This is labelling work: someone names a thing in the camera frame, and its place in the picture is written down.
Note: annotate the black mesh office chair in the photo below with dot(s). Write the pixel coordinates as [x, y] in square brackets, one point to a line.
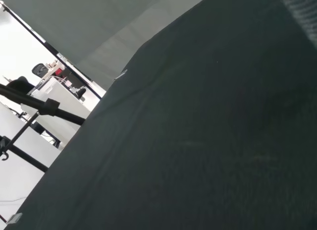
[39, 70]

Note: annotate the black tripod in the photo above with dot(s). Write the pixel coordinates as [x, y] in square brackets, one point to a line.
[50, 107]

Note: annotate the black padded office chair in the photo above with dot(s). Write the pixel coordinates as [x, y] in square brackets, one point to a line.
[21, 84]

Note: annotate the pale grey board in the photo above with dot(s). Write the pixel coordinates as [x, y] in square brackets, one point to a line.
[86, 24]

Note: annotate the small metal cloth clip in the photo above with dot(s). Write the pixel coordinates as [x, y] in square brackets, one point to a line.
[121, 75]

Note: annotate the thin black frame bar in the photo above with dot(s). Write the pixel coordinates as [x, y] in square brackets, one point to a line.
[49, 45]

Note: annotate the small red object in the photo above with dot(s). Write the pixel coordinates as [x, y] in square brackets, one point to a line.
[59, 72]

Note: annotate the clear plastic cloth clip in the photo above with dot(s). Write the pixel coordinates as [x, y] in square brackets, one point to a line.
[15, 218]

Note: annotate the white cabinet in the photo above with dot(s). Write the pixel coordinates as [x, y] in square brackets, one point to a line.
[62, 96]

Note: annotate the black bench cloth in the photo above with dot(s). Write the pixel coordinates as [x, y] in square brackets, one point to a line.
[198, 140]

